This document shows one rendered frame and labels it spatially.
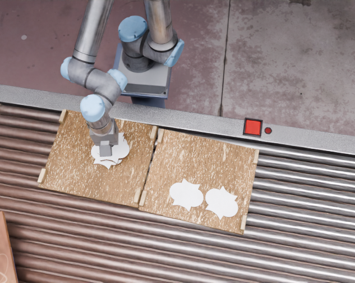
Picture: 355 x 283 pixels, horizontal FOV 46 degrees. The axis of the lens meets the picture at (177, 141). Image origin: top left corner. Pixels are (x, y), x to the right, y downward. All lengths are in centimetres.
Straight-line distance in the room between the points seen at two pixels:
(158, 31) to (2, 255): 96
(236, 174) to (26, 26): 222
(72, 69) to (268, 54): 190
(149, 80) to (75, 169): 49
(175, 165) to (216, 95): 127
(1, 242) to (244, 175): 93
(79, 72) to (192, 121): 57
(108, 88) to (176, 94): 153
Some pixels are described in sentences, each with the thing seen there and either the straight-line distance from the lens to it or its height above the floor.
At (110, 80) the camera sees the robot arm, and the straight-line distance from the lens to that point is 137.
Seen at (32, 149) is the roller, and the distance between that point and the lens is 183.
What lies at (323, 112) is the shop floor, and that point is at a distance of 293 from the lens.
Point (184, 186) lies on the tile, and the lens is 163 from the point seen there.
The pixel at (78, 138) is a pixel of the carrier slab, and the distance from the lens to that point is 177.
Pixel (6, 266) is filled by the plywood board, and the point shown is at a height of 104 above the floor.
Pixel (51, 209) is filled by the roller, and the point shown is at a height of 92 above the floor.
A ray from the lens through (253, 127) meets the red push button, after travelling 175.
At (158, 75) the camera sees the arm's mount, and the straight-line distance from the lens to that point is 181.
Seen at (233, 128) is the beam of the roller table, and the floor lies 91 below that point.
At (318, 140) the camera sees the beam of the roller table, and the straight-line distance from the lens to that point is 180.
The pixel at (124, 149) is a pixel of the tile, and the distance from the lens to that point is 165.
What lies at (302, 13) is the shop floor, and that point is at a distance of 333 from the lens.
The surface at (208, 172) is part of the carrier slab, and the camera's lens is 166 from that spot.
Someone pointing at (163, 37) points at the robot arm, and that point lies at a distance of 155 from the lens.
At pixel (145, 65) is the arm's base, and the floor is 100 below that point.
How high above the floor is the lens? 251
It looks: 68 degrees down
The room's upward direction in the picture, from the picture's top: 5 degrees counter-clockwise
